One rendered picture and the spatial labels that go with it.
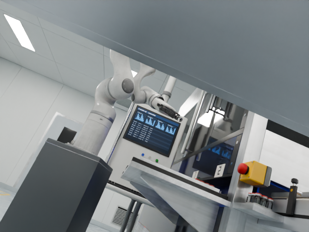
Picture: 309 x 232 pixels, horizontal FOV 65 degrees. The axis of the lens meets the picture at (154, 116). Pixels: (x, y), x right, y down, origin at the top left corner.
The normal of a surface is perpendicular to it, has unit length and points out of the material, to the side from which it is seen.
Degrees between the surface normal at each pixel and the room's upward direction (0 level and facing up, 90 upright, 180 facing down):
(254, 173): 90
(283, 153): 90
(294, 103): 180
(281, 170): 90
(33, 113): 90
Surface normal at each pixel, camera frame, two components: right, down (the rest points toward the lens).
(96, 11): -0.36, 0.87
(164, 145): 0.16, -0.31
